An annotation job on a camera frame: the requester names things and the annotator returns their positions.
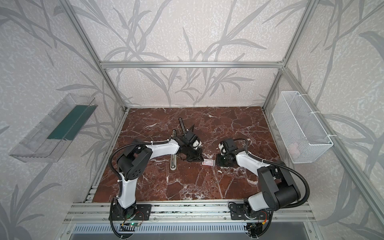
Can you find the aluminium rear cross bar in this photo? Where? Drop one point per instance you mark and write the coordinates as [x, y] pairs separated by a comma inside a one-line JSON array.
[[167, 64]]

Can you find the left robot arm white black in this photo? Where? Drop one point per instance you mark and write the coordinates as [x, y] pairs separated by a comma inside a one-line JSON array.
[[129, 162]]

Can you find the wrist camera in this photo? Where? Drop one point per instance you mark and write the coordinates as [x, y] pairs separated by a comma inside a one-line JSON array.
[[227, 146], [197, 144]]

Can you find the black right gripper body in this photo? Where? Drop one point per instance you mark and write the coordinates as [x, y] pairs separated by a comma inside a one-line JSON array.
[[224, 160]]

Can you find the aluminium frame post left rear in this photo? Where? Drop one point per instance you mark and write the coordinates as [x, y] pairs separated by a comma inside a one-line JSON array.
[[70, 13]]

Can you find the clear plastic wall bin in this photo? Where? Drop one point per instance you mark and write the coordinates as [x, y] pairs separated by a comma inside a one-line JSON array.
[[47, 142]]

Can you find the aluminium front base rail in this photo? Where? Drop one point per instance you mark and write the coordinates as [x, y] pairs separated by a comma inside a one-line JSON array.
[[204, 211]]

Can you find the aluminium frame post right rear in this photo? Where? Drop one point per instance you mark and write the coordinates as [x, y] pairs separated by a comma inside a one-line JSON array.
[[307, 15]]

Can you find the aluminium frame post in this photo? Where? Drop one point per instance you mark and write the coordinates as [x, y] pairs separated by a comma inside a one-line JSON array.
[[307, 15], [70, 13]]

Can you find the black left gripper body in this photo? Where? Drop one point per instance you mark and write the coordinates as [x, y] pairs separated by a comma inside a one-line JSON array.
[[192, 153]]

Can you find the white red staple box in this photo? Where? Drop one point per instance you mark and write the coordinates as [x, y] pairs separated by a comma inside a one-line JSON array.
[[207, 162]]

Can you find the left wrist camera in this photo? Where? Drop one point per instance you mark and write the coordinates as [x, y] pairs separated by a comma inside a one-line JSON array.
[[197, 144]]

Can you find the white wire mesh basket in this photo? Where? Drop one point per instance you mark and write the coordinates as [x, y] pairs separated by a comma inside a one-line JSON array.
[[303, 135]]

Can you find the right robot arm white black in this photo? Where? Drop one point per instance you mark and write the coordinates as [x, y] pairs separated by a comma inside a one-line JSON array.
[[277, 187]]

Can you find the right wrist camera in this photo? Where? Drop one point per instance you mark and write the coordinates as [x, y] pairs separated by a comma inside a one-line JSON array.
[[227, 146]]

